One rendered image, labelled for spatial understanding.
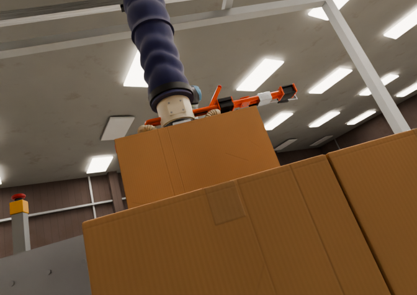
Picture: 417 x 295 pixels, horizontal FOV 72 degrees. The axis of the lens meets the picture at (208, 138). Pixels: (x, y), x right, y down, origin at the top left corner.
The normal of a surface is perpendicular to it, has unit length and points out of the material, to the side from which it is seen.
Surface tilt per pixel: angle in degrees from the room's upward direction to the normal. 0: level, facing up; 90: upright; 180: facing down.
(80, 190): 90
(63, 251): 90
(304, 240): 90
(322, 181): 90
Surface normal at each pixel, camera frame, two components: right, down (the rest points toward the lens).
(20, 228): 0.11, -0.38
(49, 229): 0.47, -0.44
